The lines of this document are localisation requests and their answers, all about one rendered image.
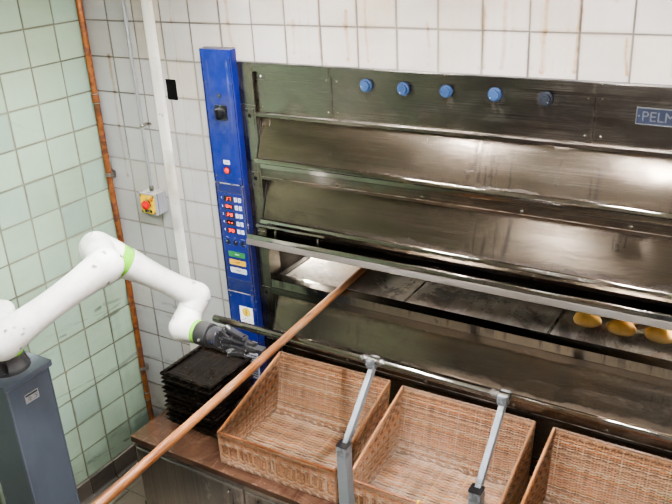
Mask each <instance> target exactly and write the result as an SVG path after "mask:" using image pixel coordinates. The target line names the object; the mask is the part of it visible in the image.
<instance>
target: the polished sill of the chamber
mask: <svg viewBox="0 0 672 504"><path fill-rule="evenodd" d="M271 280H272V287H273V288H278V289H282V290H286V291H290V292H295V293H299V294H303V295H308V296H312V297H316V298H320V299H324V298H325V297H327V296H328V295H329V294H330V293H331V292H332V291H333V290H335V289H336V288H337V287H335V286H331V285H326V284H322V283H317V282H313V281H308V280H304V279H299V278H295V277H290V276H286V275H281V274H279V275H277V276H275V277H274V278H272V279H271ZM333 302H338V303H342V304H346V305H350V306H355V307H359V308H363V309H368V310H372V311H376V312H380V313H385V314H389V315H393V316H398V317H402V318H406V319H410V320H415V321H419V322H423V323H428V324H432V325H436V326H440V327H445V328H449V329H453V330H458V331H462V332H466V333H470V334H475V335H479V336H483V337H488V338H492V339H496V340H500V341H505V342H509V343H513V344H518V345H522V346H526V347H530V348H535V349H539V350H543V351H548V352H552V353H556V354H560V355H565V356H569V357H573V358H577V359H582V360H586V361H590V362H595V363H599V364H603V365H607V366H612V367H616V368H620V369H625V370H629V371H633V372H637V373H642V374H646V375H650V376H655V377H659V378H663V379H667V380H672V361H669V360H665V359H660V358H655V357H651V356H646V355H642V354H637V353H633V352H628V351H624V350H619V349H615V348H610V347H606V346H601V345H597V344H592V343H588V342H583V341H579V340H574V339H570V338H565V337H561V336H556V335H552V334H547V333H543V332H538V331H534V330H529V329H525V328H520V327H516V326H511V325H507V324H502V323H498V322H493V321H489V320H484V319H480V318H475V317H471V316H466V315H462V314H457V313H453V312H448V311H444V310H439V309H435V308H430V307H426V306H421V305H417V304H412V303H408V302H403V301H399V300H394V299H389V298H385V297H380V296H376V295H371V294H367V293H362V292H358V291H353V290H349V289H346V290H344V291H343V292H342V293H341V294H340V295H339V296H338V297H337V298H336V299H334V300H333Z"/></svg>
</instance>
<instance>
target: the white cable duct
mask: <svg viewBox="0 0 672 504"><path fill-rule="evenodd" d="M141 7H142V14H143V21H144V28H145V35H146V42H147V49H148V56H149V63H150V70H151V77H152V83H153V90H154V97H155V104H156V111H157V118H158V125H159V132H160V139H161V146H162V153H163V160H164V167H165V174H166V181H167V187H168V194H169V201H170V208H171V215H172V222H173V229H174V236H175V243H176V250H177V257H178V264H179V271H180V275H182V276H184V277H187V278H190V271H189V264H188V257H187V250H186V242H185V235H184V228H183V221H182V214H181V206H180V199H179V192H178V185H177V178H176V170H175V163H174V156H173V149H172V142H171V134H170V127H169V120H168V113H167V106H166V98H165V91H164V84H163V77H162V69H161V62H160V55H159V48H158V41H157V33H156V26H155V19H154V12H153V5H152V0H141Z"/></svg>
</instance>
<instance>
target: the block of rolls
mask: <svg viewBox="0 0 672 504"><path fill-rule="evenodd" d="M600 317H602V316H597V315H592V314H587V313H583V312H577V313H576V314H575V315H574V317H573V320H574V322H575V324H577V325H579V326H582V327H588V328H595V327H599V326H600V325H601V323H602V321H601V318H600ZM634 325H637V323H632V322H627V321H622V320H617V319H613V320H611V321H610V322H609V323H608V324H607V330H608V332H610V333H612V334H614V335H618V336H625V337H629V336H633V335H634V334H635V333H636V328H635V326H634ZM645 337H646V338H647V339H648V340H650V341H653V342H656V343H661V344H670V343H672V331H671V330H666V329H661V328H656V327H651V326H649V327H648V328H647V329H646V330H645Z"/></svg>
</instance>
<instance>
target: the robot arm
mask: <svg viewBox="0 0 672 504"><path fill-rule="evenodd" d="M78 250H79V254H80V257H81V258H82V259H83V261H82V262H80V263H79V264H78V265H77V266H76V267H75V268H74V269H72V270H71V271H70V272H69V273H68V274H66V275H65V276H64V277H63V278H62V279H60V280H59V281H58V282H56V283H55V284H54V285H53V286H51V287H50V288H48V289H47V290H46V291H44V292H43V293H42V294H40V295H39V296H37V297H36V298H34V299H33V300H31V301H30V302H28V303H27V304H25V305H24V306H22V307H20V308H19V309H17V310H16V309H15V306H14V304H13V303H12V302H10V301H8V300H0V378H8V377H12V376H15V375H18V374H20V373H22V372H24V371H25V370H27V369H28V368H29V367H30V365H31V358H30V356H29V355H27V354H26V352H25V350H24V347H25V346H27V345H28V344H29V343H30V342H31V341H32V340H33V339H34V338H35V337H36V336H37V335H39V334H40V333H41V332H42V331H43V330H44V329H46V328H47V327H48V326H49V325H51V324H52V323H53V322H54V321H56V320H57V319H58V318H59V317H61V316H62V315H63V314H65V313H66V312H67V311H69V310H70V309H72V308H73V307H74V306H76V305H77V304H79V303H80V302H82V301H83V300H85V299H86V298H88V297H89V296H91V295H93V294H94V293H96V292H97V291H99V290H101V289H103V288H104V287H106V286H108V285H109V284H111V283H113V282H115V281H117V280H118V279H119V278H122V279H125V280H129V281H132V282H135V283H138V284H141V285H143V286H146V287H149V288H151V289H153V290H156V291H158V292H160V293H162V294H164V295H166V296H168V297H170V298H172V299H175V300H177V301H178V302H179V304H178V307H177V309H176V311H175V313H174V315H173V317H172V319H171V320H170V322H169V327H168V329H169V333H170V335H171V337H172V338H173V339H174V340H176V341H179V342H189V343H194V344H197V345H200V346H204V347H207V348H210V347H215V348H222V349H223V350H226V352H227V357H230V356H246V355H248V354H249V353H253V354H255V353H258V354H262V353H263V352H264V351H265V350H266V347H264V346H261V345H257V343H255V342H251V341H250V340H249V339H248V338H249V337H248V335H246V334H244V333H242V332H240V331H238V330H236V329H235V328H233V327H231V326H230V325H229V324H227V325H225V326H224V327H223V328H220V327H219V326H217V325H216V324H214V323H211V322H207V321H204V320H201V319H202V316H203V314H204V311H205V309H206V307H207V305H208V303H209V301H210V298H211V293H210V290H209V288H208V287H207V286H206V285H205V284H203V283H201V282H198V281H195V280H192V279H190V278H187V277H184V276H182V275H180V274H178V273H176V272H173V271H171V270H169V269H167V268H165V267H163V266H162V265H160V264H158V263H156V262H155V261H153V260H151V259H150V258H148V257H146V256H145V255H143V254H142V253H140V252H139V251H138V250H136V249H135V248H131V247H130V246H128V245H126V244H124V243H123V242H121V241H119V240H117V239H115V238H113V237H111V236H109V235H107V234H105V233H103V232H100V231H93V232H90V233H88V234H86V235H85V236H84V237H83V238H82V239H81V240H80V243H79V247H78ZM229 348H234V349H237V350H233V349H232V350H231V349H229Z"/></svg>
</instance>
